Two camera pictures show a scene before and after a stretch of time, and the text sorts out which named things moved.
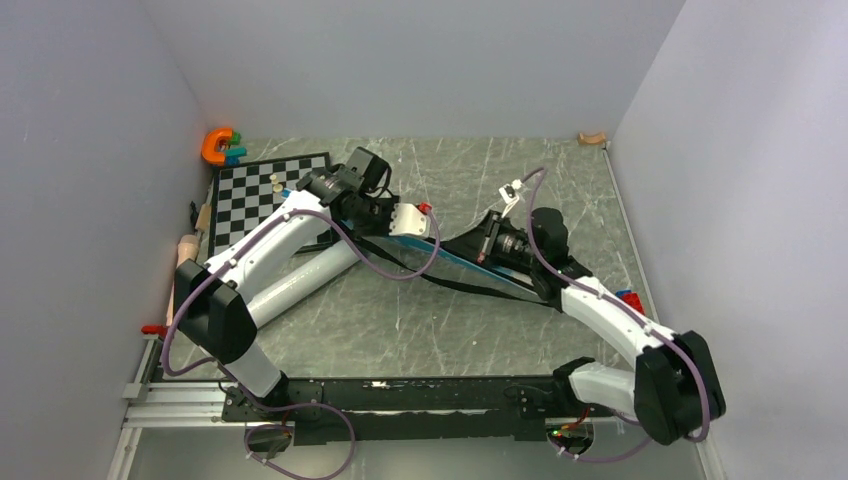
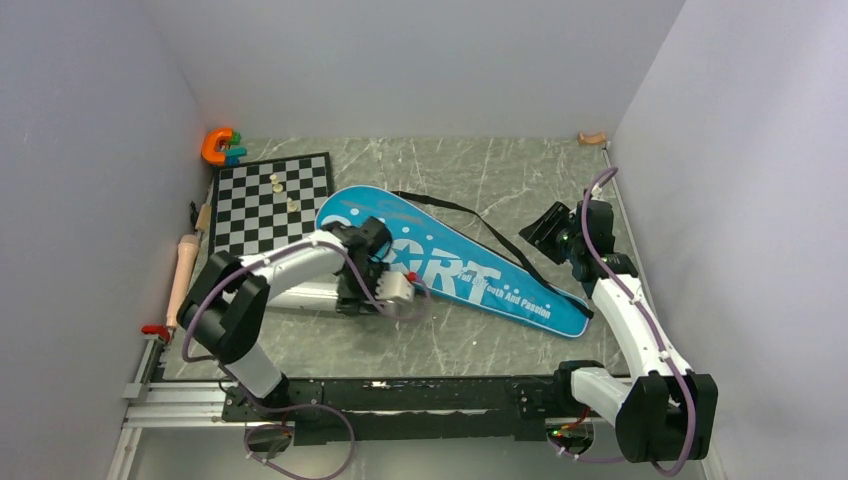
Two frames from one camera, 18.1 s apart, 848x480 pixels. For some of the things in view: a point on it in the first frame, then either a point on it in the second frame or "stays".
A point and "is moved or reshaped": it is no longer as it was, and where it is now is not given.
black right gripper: (480, 242) to (541, 232)
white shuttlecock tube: (308, 270) is moved or reshaped
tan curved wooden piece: (597, 139) stays
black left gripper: (383, 230) to (350, 303)
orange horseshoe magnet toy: (209, 152) stays
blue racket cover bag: (483, 248) is moved or reshaped
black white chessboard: (241, 192) stays
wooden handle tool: (203, 222) stays
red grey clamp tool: (161, 330) stays
